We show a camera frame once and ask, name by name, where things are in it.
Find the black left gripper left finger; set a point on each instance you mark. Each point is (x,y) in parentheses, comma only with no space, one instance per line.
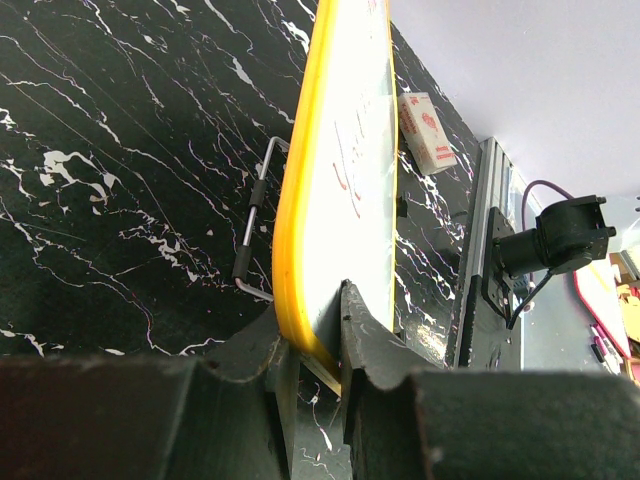
(227,415)

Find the metal wire whiteboard stand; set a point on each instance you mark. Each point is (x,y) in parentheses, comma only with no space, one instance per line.
(256,200)

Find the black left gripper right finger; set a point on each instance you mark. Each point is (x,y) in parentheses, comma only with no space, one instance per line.
(404,418)

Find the white red label tag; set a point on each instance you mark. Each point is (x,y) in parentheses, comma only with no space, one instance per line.
(424,133)

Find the black right arm base motor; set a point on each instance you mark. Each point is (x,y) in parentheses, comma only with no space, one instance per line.
(567,236)

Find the yellow framed whiteboard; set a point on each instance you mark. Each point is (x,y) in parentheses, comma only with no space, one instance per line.
(336,216)

